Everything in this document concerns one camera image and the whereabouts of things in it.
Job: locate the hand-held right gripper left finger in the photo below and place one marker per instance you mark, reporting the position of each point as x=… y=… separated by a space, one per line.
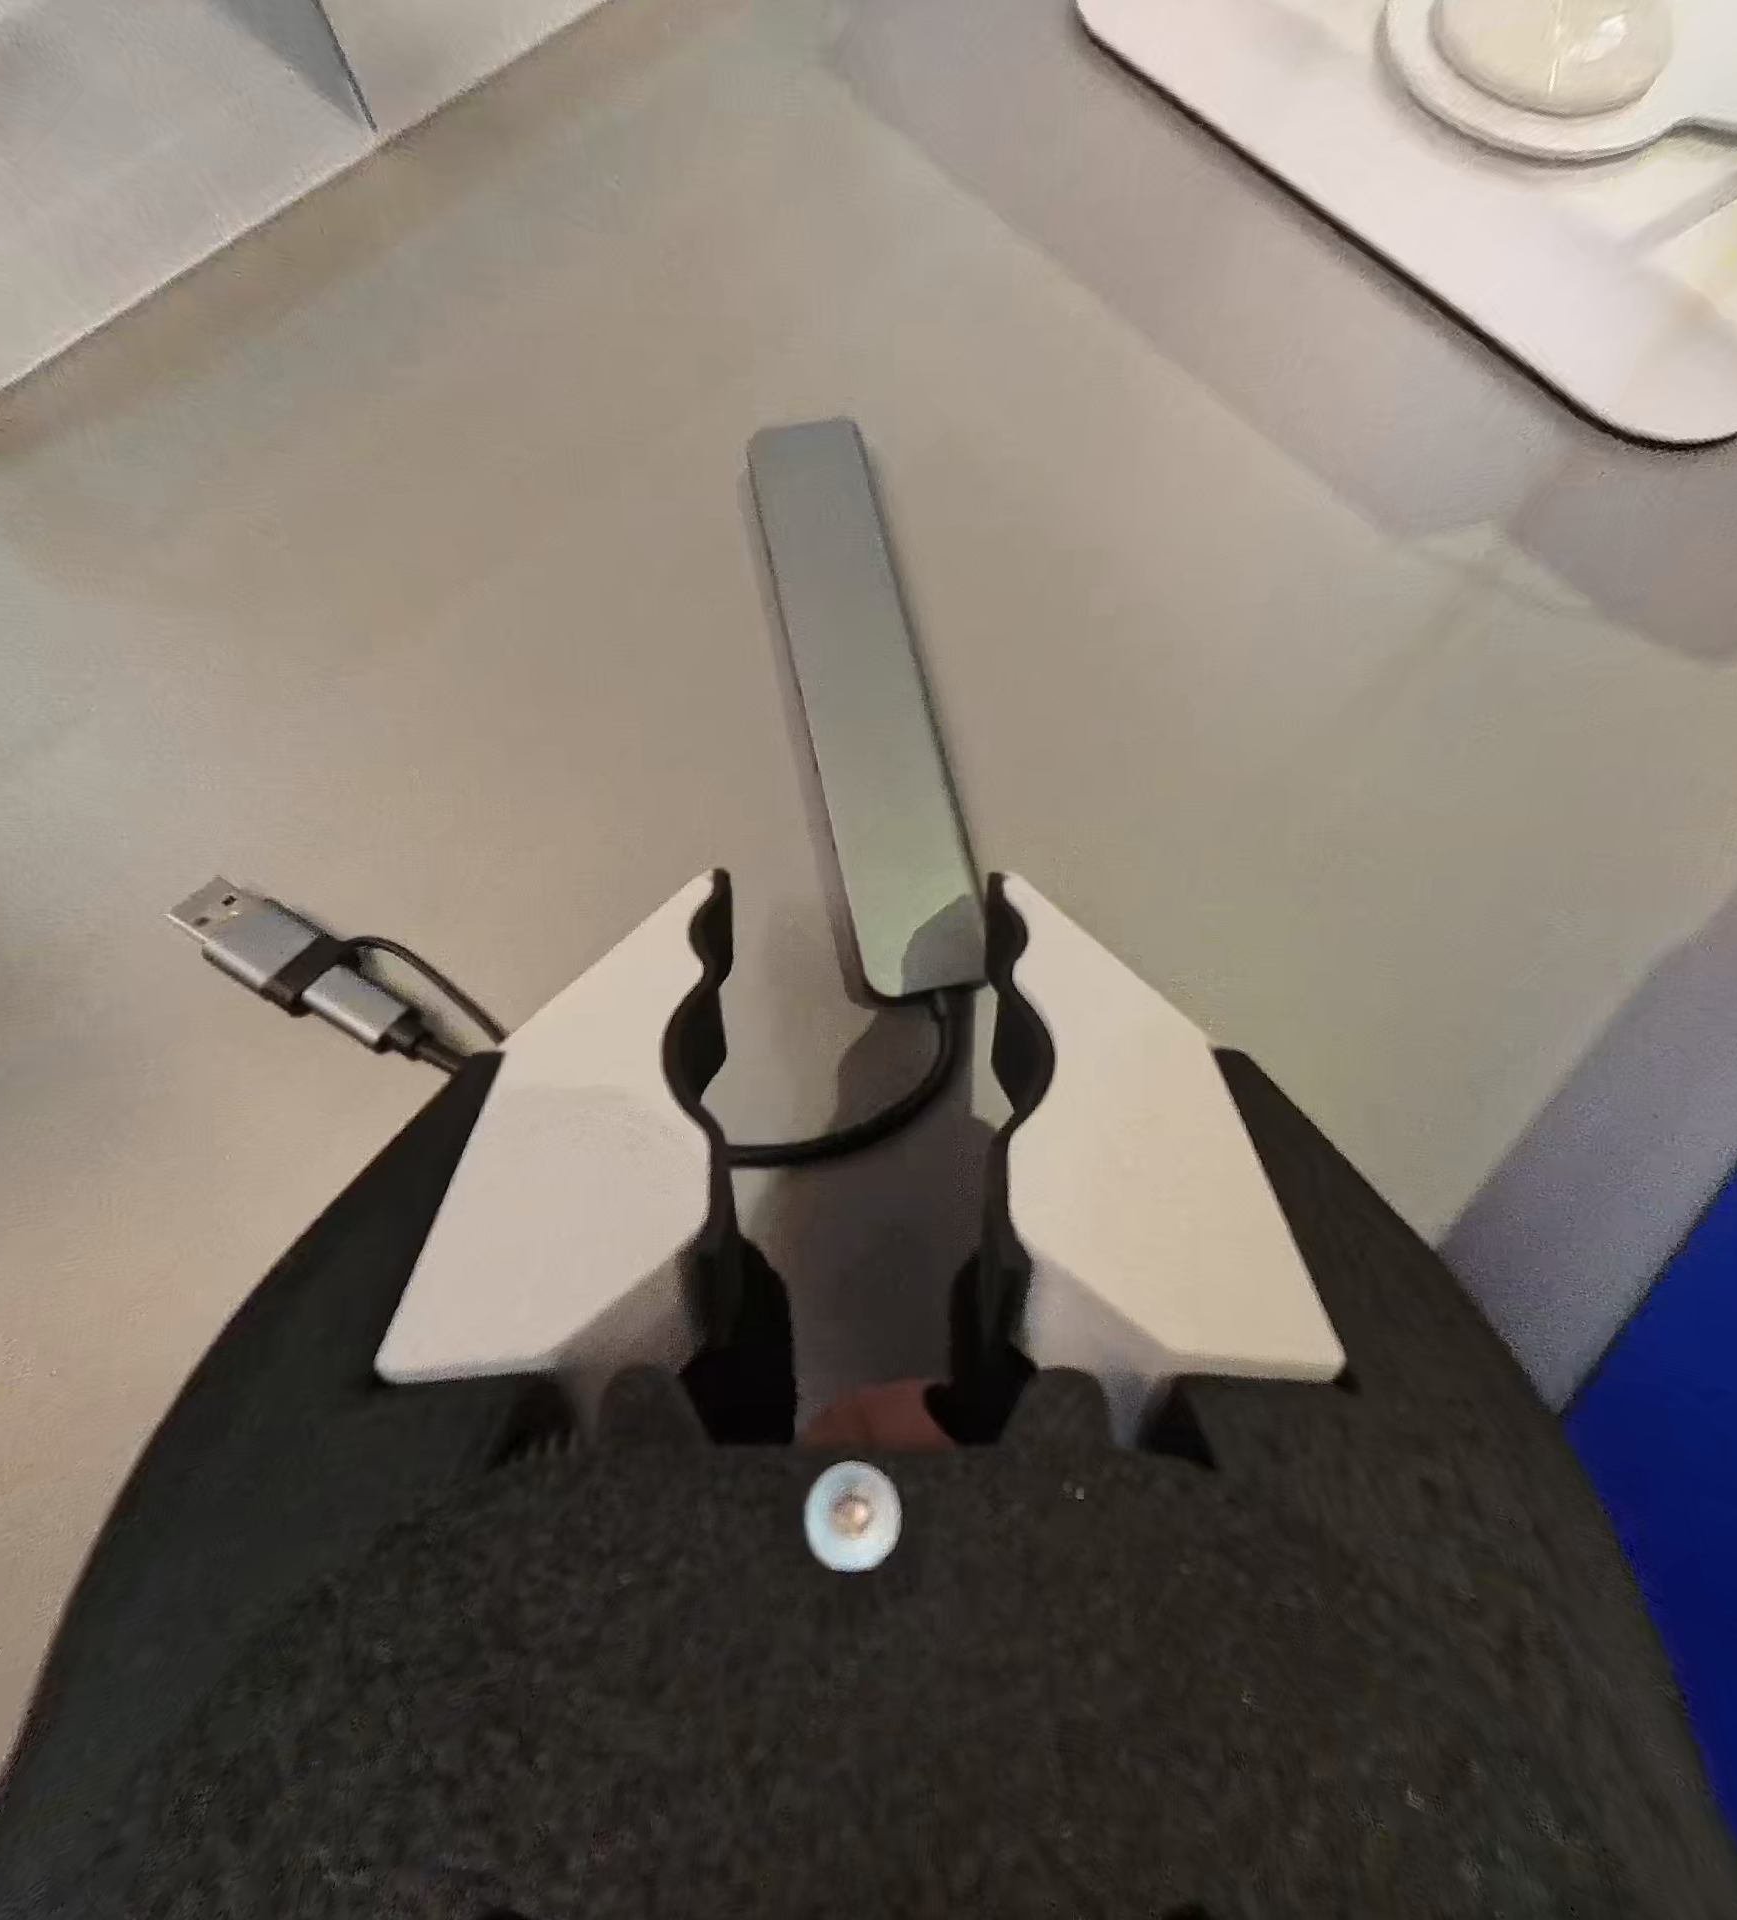
x=570 y=1201

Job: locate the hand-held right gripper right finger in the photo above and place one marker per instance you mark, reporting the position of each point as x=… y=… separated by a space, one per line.
x=1154 y=1201

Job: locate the clear plastic bin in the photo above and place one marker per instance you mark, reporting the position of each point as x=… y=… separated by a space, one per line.
x=89 y=195

